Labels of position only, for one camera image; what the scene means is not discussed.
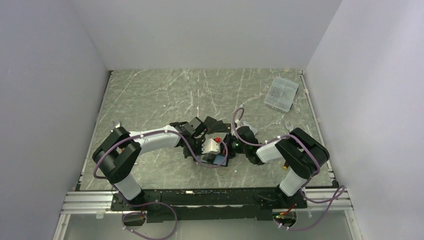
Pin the silver card stack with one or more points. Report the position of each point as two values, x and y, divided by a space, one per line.
246 124

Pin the small metal clip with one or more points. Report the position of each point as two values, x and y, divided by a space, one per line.
115 124

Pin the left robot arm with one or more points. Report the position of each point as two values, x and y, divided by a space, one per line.
117 154

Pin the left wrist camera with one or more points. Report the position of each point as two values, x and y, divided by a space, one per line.
210 146

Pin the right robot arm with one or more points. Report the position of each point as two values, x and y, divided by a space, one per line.
302 154

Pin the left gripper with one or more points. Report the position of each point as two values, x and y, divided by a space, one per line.
200 140

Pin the aluminium frame rail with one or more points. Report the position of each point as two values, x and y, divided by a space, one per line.
100 202

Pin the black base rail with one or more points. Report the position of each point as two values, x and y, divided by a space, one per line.
168 213

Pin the black card stack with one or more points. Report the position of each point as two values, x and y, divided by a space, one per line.
216 126

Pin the black leather card holder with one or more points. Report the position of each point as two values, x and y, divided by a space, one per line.
213 159

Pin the clear plastic screw box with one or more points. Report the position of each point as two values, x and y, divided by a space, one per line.
281 94

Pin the silver wrench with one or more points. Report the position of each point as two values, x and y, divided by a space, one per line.
289 126

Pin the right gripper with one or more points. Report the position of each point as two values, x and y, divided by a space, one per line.
230 139

